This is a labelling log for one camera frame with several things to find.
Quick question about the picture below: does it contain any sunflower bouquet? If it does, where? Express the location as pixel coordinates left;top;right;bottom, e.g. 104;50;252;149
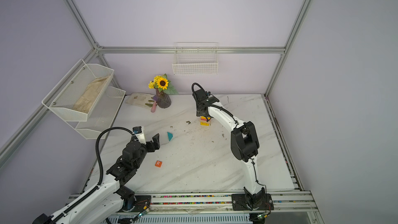
148;74;179;95

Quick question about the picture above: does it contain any white wire wall basket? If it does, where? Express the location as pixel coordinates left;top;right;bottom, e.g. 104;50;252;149
172;42;219;76

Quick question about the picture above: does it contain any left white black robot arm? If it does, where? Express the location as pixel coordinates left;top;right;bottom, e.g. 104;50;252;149
33;134;160;224

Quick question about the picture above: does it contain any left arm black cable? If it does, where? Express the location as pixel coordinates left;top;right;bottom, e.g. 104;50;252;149
46;127;134;224

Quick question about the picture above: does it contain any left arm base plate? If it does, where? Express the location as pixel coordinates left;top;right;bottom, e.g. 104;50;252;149
121;195;152;213

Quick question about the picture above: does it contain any beige cloth in shelf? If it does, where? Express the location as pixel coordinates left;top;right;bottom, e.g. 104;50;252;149
73;76;109;114

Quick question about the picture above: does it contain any pink tube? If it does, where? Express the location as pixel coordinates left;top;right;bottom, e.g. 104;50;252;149
151;101;157;113

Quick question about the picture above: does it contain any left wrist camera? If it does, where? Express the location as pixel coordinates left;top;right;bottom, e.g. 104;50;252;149
133;126;146;144

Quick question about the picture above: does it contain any teal triangular wood block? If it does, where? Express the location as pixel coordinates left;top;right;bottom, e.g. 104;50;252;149
167;132;174;141

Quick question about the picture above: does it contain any orange letter cube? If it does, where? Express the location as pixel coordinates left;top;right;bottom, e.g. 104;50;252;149
155;161;162;168

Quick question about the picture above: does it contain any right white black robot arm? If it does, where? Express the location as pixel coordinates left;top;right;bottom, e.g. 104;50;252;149
191;87;267;210

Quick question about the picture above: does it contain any white lower mesh shelf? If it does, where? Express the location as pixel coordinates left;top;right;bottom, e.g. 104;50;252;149
75;86;125;140

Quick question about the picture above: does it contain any white mesh shelf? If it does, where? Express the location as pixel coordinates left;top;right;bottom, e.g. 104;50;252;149
75;86;125;140
41;59;114;122

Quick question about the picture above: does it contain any aluminium front rail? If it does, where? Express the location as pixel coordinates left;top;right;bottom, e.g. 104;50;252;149
57;190;325;224

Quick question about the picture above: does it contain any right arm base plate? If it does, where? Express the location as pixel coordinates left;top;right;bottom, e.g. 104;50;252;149
231;193;274;211

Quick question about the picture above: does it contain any white upper mesh shelf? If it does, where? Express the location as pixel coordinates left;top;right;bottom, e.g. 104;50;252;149
41;59;114;122

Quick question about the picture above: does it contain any dark purple glass vase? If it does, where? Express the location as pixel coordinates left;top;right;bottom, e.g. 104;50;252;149
155;89;172;109

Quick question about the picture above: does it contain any white cloth on table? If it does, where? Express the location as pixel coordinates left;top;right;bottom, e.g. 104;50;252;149
125;93;154;110

